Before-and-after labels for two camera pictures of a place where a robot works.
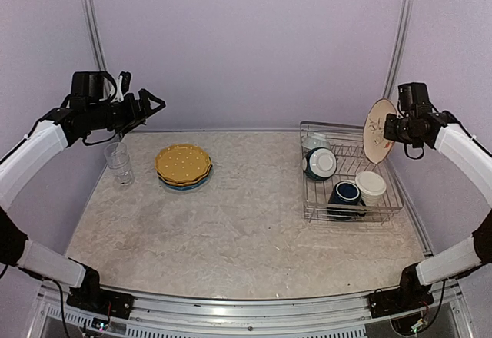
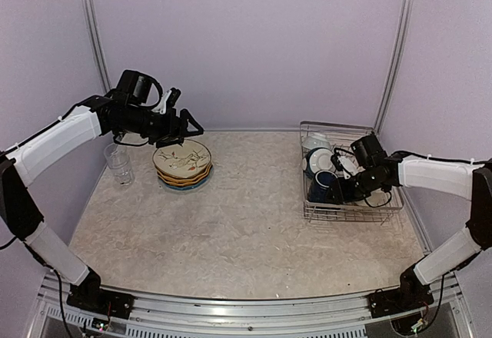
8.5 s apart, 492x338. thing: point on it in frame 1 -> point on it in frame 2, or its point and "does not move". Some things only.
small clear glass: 120,161 does not move
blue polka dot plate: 186,187 does not move
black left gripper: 144,111 -> 171,132
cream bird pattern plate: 377,147 -> 191,157
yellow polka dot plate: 182,172 -> 184,183
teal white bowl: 321,164 does not move
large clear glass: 117,157 does not move
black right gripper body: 401,132 -> 352,193
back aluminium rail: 214,130 does not move
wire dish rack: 340,183 does not move
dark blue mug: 346,193 -> 320,185
